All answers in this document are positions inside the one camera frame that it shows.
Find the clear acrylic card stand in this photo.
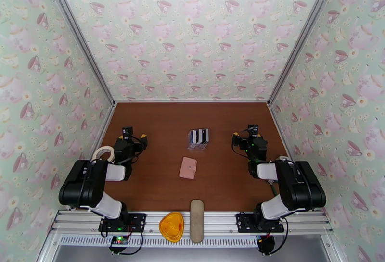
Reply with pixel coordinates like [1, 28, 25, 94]
[187, 128, 210, 151]

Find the pink card holder wallet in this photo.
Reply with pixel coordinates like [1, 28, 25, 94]
[179, 157, 198, 179]

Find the masking tape roll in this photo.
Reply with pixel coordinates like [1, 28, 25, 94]
[91, 146, 116, 162]

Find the small circuit board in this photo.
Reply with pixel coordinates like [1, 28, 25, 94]
[110, 235, 129, 246]

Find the orange triangular plastic object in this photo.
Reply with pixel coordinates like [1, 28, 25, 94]
[158, 212, 185, 243]

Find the beige oblong case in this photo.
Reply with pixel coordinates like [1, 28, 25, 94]
[190, 199, 205, 244]

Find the black round device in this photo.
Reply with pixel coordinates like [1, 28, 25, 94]
[257, 235, 276, 256]

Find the aluminium side rail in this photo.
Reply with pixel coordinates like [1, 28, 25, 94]
[36, 103, 117, 262]
[268, 103, 347, 262]

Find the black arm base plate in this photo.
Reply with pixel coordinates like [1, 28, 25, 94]
[98, 213, 147, 233]
[235, 213, 285, 233]

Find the aluminium mounting rail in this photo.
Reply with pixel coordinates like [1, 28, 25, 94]
[49, 209, 334, 236]

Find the black base cable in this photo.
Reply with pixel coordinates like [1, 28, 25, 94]
[125, 230, 143, 255]
[270, 217, 289, 254]

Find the white slotted cable duct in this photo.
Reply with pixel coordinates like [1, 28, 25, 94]
[58, 235, 261, 248]

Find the aluminium frame post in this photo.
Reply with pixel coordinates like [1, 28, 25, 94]
[40, 0, 116, 106]
[267, 0, 344, 107]

